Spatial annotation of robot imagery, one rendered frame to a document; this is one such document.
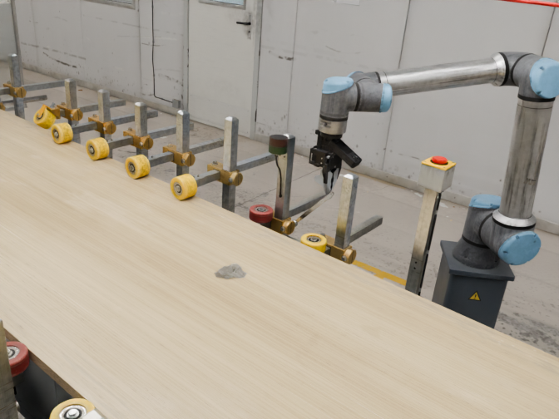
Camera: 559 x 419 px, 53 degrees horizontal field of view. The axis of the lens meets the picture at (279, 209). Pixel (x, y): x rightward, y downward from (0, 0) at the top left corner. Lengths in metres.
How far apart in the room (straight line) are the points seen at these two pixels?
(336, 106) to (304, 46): 3.28
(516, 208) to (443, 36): 2.45
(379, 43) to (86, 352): 3.77
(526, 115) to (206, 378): 1.37
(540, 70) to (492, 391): 1.08
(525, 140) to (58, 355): 1.57
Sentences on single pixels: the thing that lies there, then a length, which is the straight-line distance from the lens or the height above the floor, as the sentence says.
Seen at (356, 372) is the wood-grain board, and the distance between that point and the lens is 1.25.
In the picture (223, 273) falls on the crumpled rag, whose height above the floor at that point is 0.91.
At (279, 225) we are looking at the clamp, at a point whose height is 0.85.
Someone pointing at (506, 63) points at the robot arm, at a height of 1.41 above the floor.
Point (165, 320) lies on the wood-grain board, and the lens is 1.35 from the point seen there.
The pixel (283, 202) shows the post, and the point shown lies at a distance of 1.87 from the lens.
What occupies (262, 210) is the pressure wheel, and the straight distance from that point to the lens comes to 1.88.
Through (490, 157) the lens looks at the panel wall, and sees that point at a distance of 4.43.
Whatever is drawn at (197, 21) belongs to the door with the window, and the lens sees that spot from 5.78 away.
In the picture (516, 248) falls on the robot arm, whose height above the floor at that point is 0.79.
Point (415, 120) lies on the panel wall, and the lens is 4.57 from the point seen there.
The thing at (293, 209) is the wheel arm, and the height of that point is 0.86.
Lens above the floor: 1.70
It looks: 25 degrees down
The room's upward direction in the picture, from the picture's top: 5 degrees clockwise
